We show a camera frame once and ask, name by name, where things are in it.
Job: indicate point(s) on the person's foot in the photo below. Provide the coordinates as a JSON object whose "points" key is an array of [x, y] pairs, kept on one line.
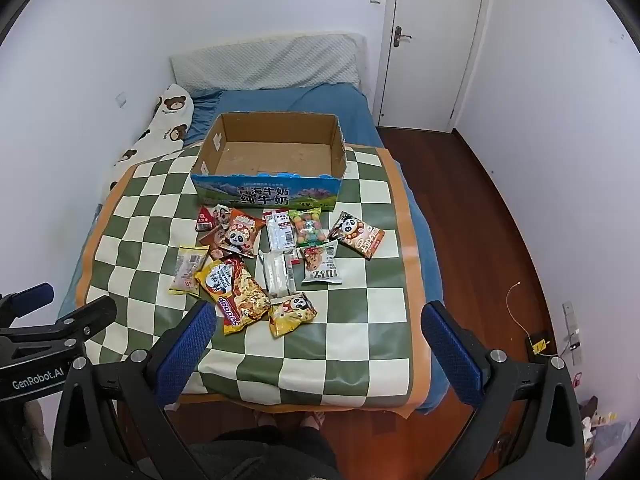
{"points": [[262, 418], [312, 420]]}

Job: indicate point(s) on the white bear-print pillow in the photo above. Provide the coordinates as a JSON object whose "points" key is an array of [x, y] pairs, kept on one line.
{"points": [[160, 125]]}

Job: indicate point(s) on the blue bed sheet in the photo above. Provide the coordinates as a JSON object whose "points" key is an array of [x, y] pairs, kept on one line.
{"points": [[300, 100]]}

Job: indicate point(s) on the white door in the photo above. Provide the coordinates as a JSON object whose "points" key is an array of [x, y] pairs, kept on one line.
{"points": [[435, 45]]}

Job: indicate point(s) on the yellow panda snack packet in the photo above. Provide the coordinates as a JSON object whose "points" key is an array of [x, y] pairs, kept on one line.
{"points": [[292, 312]]}

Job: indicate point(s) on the red white spicy strip packet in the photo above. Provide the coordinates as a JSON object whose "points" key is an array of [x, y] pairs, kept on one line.
{"points": [[279, 230]]}

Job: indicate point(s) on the colourful candy packet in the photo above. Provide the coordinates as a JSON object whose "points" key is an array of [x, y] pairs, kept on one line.
{"points": [[310, 227]]}

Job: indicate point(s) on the grey wall power strip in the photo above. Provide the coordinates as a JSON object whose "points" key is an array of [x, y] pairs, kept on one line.
{"points": [[572, 330]]}

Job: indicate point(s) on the orange panda snack packet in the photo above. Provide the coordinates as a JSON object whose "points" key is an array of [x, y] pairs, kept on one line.
{"points": [[240, 234]]}

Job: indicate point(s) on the cardboard box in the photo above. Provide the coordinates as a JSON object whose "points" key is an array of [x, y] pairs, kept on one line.
{"points": [[270, 155]]}

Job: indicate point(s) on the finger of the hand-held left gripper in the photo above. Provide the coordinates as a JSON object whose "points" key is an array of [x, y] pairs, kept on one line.
{"points": [[27, 297], [85, 317]]}

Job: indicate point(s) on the white quilted headboard cushion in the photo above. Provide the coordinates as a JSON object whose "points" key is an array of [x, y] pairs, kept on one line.
{"points": [[270, 62]]}

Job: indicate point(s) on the pale green portrait snack packet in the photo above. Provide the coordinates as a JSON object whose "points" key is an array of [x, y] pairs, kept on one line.
{"points": [[220, 213]]}

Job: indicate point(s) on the clear white snack packet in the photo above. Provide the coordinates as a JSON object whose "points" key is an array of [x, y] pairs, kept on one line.
{"points": [[277, 275]]}

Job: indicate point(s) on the person's right foot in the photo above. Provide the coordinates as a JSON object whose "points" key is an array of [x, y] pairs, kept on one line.
{"points": [[312, 420]]}

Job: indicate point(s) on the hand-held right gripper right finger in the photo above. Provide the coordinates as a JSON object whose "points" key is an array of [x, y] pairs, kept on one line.
{"points": [[447, 350]]}

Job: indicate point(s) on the pale yellow snack packet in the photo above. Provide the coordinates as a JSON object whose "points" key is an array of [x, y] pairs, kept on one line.
{"points": [[187, 270]]}

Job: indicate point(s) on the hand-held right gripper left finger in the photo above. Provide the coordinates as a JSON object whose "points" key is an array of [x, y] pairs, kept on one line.
{"points": [[192, 342]]}

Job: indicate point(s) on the large yellow noodle snack packet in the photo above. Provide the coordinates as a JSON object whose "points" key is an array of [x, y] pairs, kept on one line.
{"points": [[240, 295]]}

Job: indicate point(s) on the white grey snack packet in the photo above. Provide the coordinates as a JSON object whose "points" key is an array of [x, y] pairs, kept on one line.
{"points": [[322, 265]]}

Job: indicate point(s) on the brown panda snack packet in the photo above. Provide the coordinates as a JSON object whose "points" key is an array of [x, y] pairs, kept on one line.
{"points": [[357, 235]]}

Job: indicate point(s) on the small red snack packet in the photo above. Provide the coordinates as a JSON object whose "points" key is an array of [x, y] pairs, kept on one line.
{"points": [[203, 219]]}

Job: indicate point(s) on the brown biscuit packet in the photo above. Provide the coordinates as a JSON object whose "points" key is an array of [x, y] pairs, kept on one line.
{"points": [[213, 243]]}

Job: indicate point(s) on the person's dark clothing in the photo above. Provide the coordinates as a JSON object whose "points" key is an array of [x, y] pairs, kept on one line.
{"points": [[260, 455]]}

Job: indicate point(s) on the person's left foot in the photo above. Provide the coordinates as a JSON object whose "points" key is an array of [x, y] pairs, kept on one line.
{"points": [[262, 418]]}

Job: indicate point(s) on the green white checkered mat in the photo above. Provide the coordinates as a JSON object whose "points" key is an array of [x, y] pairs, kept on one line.
{"points": [[350, 320]]}

